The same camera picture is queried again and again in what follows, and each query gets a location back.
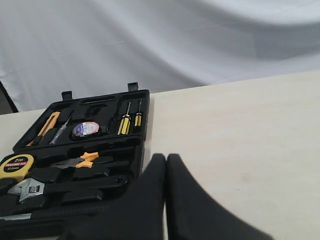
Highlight adjustable wrench black handle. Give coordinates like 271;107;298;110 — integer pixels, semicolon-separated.
6;174;129;204

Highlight clear tester screwdriver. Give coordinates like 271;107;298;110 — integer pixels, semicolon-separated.
49;116;71;145

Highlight small yellow black screwdriver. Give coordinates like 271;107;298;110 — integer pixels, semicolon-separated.
134;99;142;128

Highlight white backdrop cloth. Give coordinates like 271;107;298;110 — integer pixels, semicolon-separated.
0;0;320;112

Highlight steel claw hammer black grip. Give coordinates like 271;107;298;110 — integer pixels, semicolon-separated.
0;199;131;222

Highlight yellow tape measure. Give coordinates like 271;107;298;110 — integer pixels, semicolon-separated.
0;154;35;182

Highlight orange handled pliers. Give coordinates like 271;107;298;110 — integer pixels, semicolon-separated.
51;151;113;169

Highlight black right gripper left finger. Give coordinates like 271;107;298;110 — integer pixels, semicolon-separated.
62;153;166;240

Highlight black plastic tool case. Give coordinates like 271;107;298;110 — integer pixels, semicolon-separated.
0;82;150;240

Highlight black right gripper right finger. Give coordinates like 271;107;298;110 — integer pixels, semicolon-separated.
166;153;272;240

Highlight black backdrop stand pole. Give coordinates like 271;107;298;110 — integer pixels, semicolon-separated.
0;82;19;113

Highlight large yellow black screwdriver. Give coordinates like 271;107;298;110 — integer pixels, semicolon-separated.
117;101;132;135

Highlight orange utility knife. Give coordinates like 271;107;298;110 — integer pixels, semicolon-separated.
27;111;60;146

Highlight black electrical tape roll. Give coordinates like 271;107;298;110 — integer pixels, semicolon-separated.
71;121;100;139

